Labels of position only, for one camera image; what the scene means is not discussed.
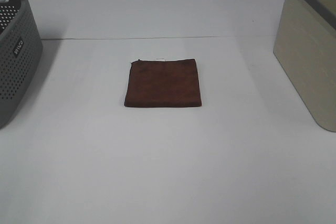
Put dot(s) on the brown towel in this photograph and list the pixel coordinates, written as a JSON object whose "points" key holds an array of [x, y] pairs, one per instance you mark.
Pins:
{"points": [[163, 84]]}

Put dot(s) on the beige plastic basket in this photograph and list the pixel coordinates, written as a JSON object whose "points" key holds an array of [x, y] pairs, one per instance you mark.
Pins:
{"points": [[305, 48]]}

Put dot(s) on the grey perforated plastic basket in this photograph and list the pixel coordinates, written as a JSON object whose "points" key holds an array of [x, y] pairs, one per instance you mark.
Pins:
{"points": [[21, 51]]}

